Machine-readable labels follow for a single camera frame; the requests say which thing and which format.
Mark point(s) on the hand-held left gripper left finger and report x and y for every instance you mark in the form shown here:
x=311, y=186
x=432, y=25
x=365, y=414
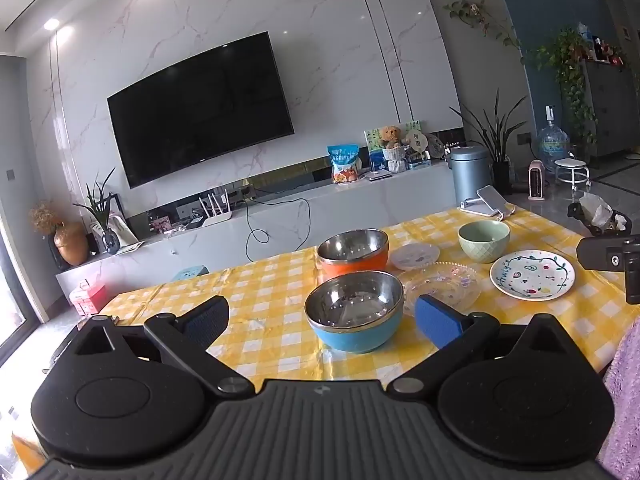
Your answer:
x=210, y=316

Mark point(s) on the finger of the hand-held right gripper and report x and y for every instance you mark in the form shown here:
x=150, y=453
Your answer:
x=600, y=255

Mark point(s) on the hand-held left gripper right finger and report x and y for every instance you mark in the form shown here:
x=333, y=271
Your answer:
x=440, y=321

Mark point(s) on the clear glass plate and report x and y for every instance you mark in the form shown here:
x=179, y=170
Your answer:
x=445, y=282

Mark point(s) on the small white plate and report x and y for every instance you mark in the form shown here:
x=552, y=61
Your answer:
x=415, y=255

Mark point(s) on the white fruit painted plate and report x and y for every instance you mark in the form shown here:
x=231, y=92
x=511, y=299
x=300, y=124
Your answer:
x=530, y=276

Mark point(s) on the green ceramic bowl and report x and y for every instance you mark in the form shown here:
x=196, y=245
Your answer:
x=482, y=252

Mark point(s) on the blue steel bowl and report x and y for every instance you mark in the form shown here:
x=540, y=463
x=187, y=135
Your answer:
x=350, y=336

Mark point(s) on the orange steel bowl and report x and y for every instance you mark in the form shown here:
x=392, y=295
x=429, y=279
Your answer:
x=350, y=262

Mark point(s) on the bin with black bag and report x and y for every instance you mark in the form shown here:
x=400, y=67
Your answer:
x=597, y=222

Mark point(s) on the teal stool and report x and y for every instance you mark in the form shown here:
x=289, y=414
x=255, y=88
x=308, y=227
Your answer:
x=190, y=274

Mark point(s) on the yellow checked tablecloth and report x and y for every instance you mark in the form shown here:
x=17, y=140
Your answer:
x=260, y=300

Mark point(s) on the white marble television console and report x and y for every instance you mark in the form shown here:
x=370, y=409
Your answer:
x=200, y=250

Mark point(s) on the white round stool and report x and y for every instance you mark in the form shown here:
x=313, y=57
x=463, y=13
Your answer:
x=572, y=164

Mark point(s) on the small white heater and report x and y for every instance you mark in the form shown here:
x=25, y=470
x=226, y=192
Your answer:
x=538, y=182

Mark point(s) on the white router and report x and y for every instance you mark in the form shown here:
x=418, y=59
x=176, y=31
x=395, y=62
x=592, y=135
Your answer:
x=217, y=217

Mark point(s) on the blue water bottle with pump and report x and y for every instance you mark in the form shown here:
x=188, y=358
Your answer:
x=552, y=145

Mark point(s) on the pink box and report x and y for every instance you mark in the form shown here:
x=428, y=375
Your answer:
x=87, y=300

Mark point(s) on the white paper bag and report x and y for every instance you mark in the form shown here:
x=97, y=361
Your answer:
x=122, y=227

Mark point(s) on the blue glass vase with plant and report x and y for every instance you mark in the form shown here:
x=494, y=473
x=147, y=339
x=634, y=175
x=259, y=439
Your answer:
x=110, y=241

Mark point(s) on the potted snake plant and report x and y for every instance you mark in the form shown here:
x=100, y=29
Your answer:
x=501, y=175

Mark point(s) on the grey cabinet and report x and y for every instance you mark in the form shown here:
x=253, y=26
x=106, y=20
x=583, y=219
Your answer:
x=612, y=110

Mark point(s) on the grey metal trash can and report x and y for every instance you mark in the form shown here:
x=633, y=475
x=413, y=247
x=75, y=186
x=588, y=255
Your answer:
x=470, y=175

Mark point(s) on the copper vase with dried flowers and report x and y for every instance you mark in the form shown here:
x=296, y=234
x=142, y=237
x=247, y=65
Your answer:
x=72, y=247

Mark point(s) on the purple fluffy garment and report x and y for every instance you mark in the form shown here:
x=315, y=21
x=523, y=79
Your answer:
x=622, y=410

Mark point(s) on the white set-top box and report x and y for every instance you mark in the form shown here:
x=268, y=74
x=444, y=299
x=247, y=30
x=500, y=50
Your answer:
x=380, y=175

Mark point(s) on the white knitted basket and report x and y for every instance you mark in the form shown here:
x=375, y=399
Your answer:
x=395, y=161

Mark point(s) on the patterned decorative plate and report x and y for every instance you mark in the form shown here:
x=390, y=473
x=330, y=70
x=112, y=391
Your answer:
x=436, y=146

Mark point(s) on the round hand fan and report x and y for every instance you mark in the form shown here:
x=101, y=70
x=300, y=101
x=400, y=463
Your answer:
x=416, y=142

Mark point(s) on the trailing ivy plant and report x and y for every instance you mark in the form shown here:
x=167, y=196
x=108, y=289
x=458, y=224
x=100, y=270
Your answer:
x=570, y=75

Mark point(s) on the blue snack bag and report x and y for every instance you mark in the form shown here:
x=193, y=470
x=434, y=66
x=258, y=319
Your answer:
x=344, y=165

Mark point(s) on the brown teddy bear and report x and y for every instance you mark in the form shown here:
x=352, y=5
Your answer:
x=391, y=136

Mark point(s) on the small pink photo frame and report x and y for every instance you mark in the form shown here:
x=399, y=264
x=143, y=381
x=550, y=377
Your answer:
x=160, y=225

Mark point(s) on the dark wall socket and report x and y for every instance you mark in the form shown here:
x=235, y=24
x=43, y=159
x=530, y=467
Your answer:
x=525, y=138

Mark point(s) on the black wall television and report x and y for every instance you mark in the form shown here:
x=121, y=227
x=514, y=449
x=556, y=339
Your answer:
x=200, y=110

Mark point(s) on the wall vine plant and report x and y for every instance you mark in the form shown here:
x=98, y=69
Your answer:
x=472, y=15

